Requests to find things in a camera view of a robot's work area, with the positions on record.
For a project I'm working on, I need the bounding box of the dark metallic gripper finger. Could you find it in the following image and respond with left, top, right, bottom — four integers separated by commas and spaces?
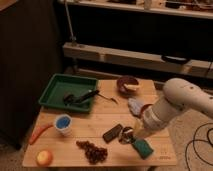
118, 127, 134, 144

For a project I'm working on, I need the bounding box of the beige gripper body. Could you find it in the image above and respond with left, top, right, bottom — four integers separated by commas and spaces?
133, 119, 151, 139

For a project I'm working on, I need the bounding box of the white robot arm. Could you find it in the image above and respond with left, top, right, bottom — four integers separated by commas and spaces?
118, 78, 213, 144

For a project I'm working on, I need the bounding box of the dark brown chocolate bar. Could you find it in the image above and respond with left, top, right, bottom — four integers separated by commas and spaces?
103, 124, 123, 143

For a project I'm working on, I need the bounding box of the green sponge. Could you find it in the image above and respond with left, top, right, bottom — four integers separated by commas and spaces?
133, 140, 154, 159

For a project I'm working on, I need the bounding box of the bunch of dark grapes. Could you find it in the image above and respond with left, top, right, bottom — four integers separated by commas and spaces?
76, 141, 108, 164

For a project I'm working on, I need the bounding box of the yellow banana piece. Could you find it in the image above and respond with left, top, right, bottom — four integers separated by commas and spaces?
124, 84, 140, 91

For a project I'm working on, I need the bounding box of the small dark spoon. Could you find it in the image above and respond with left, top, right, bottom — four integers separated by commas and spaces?
98, 94, 118, 104

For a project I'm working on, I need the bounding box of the dark red bowl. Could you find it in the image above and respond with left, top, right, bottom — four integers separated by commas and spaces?
116, 75, 140, 95

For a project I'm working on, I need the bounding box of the white cup blue inside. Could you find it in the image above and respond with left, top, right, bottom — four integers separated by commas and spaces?
54, 114, 72, 136

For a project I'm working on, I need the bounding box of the black brush in tray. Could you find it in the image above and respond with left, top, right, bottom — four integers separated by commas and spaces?
63, 90, 99, 105

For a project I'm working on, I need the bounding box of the black object on shelf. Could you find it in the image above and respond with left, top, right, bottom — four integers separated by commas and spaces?
161, 55, 190, 65

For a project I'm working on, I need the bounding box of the green plastic tray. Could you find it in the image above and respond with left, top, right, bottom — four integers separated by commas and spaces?
39, 74, 98, 113

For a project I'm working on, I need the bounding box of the red yellow apple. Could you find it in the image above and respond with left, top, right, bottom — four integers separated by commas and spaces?
36, 150, 53, 166

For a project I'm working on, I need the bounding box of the white wooden shelf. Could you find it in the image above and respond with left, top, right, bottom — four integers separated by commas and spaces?
63, 42, 213, 79

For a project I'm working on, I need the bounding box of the orange carrot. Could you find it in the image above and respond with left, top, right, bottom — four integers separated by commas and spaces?
29, 123, 52, 145

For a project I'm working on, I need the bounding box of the metal lamp pole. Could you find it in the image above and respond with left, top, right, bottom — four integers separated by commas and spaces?
64, 0, 76, 46

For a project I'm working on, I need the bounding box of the black cable on floor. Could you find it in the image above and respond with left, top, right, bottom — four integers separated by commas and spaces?
184, 122, 213, 171

